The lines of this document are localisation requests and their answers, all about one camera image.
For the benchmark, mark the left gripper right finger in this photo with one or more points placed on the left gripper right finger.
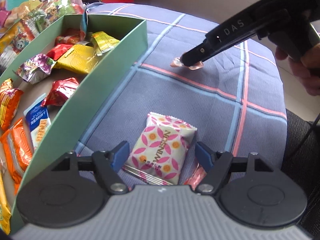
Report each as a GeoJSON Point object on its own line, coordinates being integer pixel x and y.
{"type": "Point", "coordinates": [216, 165]}

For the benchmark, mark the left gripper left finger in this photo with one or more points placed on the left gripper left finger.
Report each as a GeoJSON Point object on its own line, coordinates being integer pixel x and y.
{"type": "Point", "coordinates": [107, 164]}

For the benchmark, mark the pink patterned biscuit packet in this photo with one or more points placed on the pink patterned biscuit packet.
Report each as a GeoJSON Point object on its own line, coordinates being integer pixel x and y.
{"type": "Point", "coordinates": [158, 155]}

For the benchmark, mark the small pink candy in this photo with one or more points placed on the small pink candy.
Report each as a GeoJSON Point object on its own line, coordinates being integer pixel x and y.
{"type": "Point", "coordinates": [196, 177]}
{"type": "Point", "coordinates": [177, 63]}

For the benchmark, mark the purple cartoon snack bag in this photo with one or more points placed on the purple cartoon snack bag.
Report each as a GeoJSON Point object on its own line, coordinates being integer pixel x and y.
{"type": "Point", "coordinates": [35, 69]}

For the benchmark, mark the red pouch with brown cap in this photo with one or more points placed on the red pouch with brown cap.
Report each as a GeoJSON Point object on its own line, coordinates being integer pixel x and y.
{"type": "Point", "coordinates": [63, 43]}

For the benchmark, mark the person right hand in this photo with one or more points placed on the person right hand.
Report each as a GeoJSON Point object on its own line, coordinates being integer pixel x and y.
{"type": "Point", "coordinates": [301, 69]}

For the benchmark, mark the small pink wrapped candy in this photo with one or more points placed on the small pink wrapped candy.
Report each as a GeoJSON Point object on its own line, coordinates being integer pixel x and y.
{"type": "Point", "coordinates": [196, 177]}

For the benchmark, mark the mint green cardboard tray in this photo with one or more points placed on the mint green cardboard tray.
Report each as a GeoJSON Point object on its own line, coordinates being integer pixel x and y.
{"type": "Point", "coordinates": [75, 115]}

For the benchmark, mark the blue plaid cloth cover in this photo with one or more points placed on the blue plaid cloth cover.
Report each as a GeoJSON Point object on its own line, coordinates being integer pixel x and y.
{"type": "Point", "coordinates": [236, 101]}

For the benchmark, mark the blue white cracker packet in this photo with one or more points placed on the blue white cracker packet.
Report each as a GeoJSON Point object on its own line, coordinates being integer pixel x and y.
{"type": "Point", "coordinates": [38, 120]}

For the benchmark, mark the red crinkled candy packet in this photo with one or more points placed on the red crinkled candy packet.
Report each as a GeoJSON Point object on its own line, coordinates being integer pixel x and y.
{"type": "Point", "coordinates": [60, 92]}

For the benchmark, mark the orange wafer packet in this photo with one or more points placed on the orange wafer packet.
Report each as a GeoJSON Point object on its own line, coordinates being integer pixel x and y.
{"type": "Point", "coordinates": [17, 152]}

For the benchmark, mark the golden yellow snack packet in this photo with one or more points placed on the golden yellow snack packet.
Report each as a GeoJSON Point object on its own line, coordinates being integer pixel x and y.
{"type": "Point", "coordinates": [79, 59]}

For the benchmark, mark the yellow green candy packet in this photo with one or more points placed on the yellow green candy packet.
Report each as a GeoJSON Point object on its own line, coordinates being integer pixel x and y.
{"type": "Point", "coordinates": [5, 210]}

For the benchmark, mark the orange noodle snack bag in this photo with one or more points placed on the orange noodle snack bag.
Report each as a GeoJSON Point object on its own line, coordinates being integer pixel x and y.
{"type": "Point", "coordinates": [10, 99]}

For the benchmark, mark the yellow green small wrapper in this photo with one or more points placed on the yellow green small wrapper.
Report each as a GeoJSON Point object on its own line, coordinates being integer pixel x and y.
{"type": "Point", "coordinates": [103, 43]}

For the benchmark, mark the large cartoon puppy snack bag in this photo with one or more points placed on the large cartoon puppy snack bag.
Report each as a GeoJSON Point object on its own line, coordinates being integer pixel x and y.
{"type": "Point", "coordinates": [24, 20]}

